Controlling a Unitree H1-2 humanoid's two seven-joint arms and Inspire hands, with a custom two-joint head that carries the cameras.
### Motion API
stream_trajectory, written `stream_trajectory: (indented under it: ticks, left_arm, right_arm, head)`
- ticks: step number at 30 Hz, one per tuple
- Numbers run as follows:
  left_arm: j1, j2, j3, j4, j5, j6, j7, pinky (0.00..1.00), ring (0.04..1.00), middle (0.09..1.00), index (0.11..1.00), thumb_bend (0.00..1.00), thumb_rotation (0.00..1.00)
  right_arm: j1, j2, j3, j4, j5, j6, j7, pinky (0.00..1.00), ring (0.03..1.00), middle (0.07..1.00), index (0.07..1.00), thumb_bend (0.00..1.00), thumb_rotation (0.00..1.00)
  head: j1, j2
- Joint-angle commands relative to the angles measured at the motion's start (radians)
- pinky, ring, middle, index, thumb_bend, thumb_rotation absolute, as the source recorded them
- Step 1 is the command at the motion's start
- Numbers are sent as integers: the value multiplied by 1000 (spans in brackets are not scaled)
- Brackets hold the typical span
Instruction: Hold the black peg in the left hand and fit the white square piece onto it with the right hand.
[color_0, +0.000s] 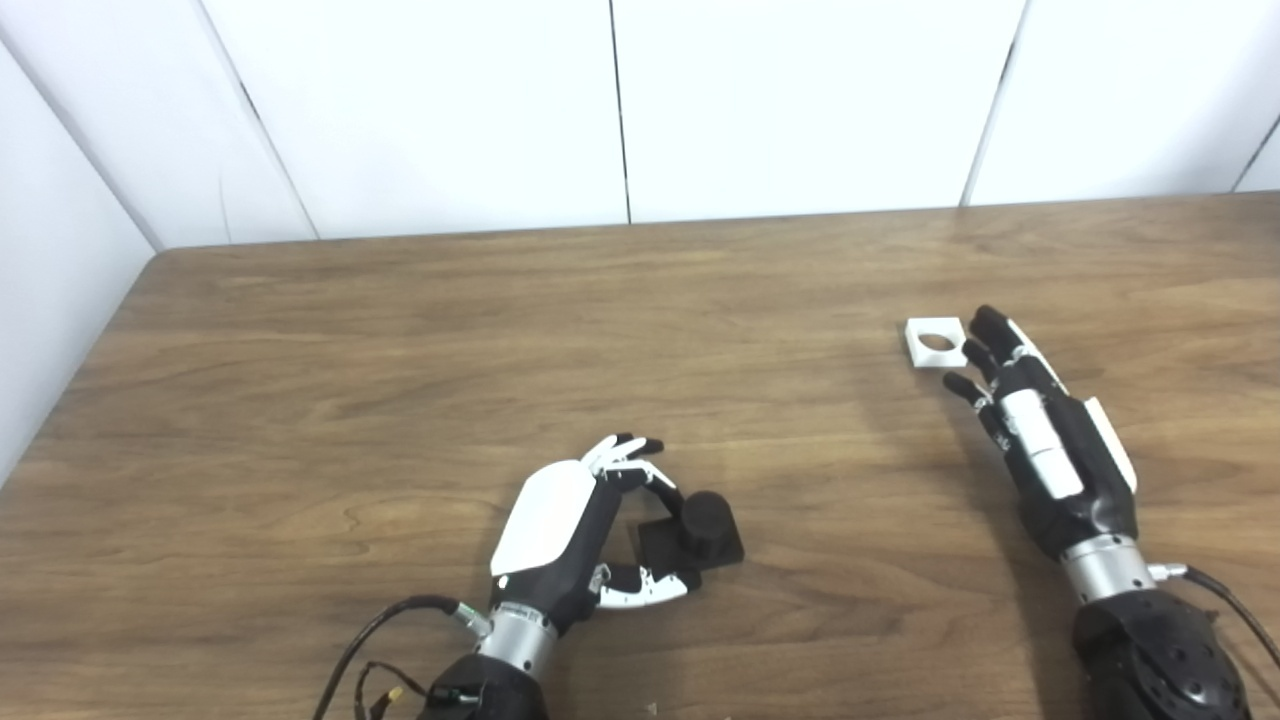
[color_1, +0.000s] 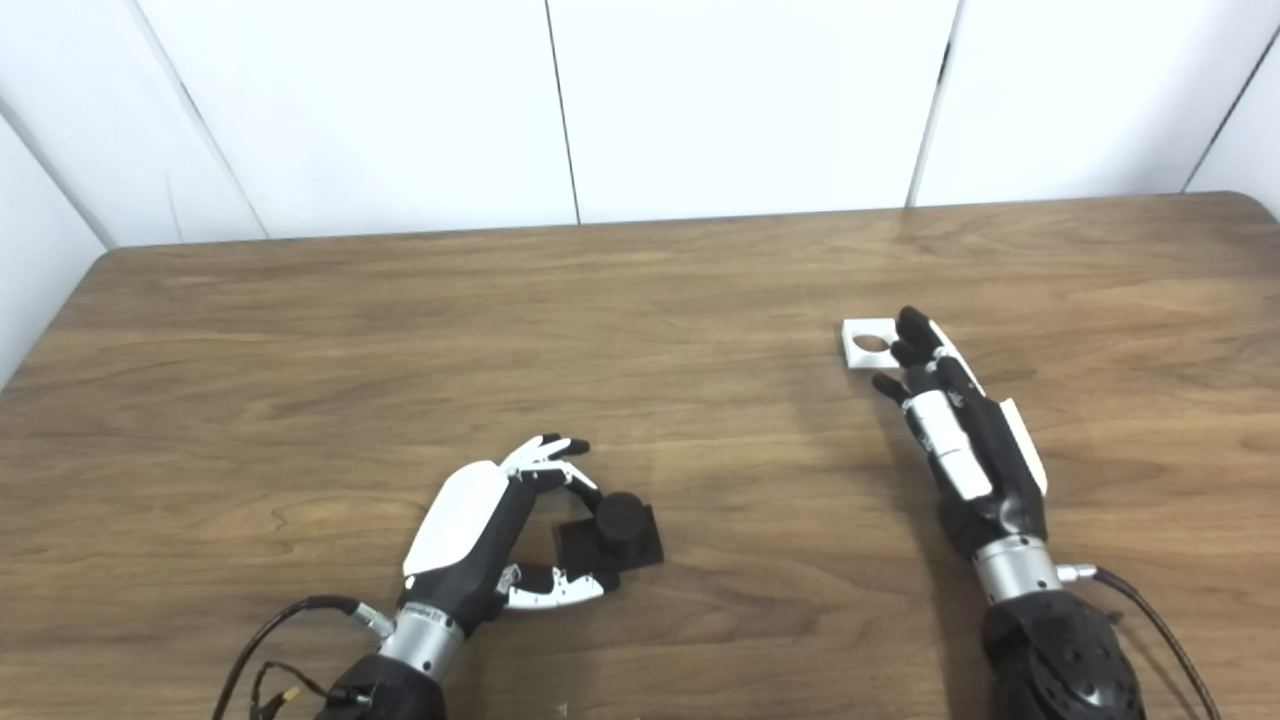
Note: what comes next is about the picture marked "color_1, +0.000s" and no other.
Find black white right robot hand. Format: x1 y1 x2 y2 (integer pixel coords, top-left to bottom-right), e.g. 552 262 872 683
872 306 1049 561

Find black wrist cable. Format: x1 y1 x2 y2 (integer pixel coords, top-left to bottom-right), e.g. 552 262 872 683
212 596 396 720
1058 564 1223 720

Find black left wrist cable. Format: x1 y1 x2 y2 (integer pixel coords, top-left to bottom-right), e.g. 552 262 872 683
212 596 396 720

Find thin left wrist wires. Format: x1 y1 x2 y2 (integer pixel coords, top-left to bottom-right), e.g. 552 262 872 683
248 660 371 720

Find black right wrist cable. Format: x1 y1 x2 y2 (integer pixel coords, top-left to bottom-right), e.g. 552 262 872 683
1058 564 1223 720

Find black peg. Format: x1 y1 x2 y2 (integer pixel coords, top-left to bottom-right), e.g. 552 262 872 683
553 491 666 576

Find white square piece with hole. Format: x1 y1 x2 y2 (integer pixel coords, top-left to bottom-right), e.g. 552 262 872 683
842 317 899 371

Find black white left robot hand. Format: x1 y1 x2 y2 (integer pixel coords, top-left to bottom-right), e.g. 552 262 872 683
402 434 621 636

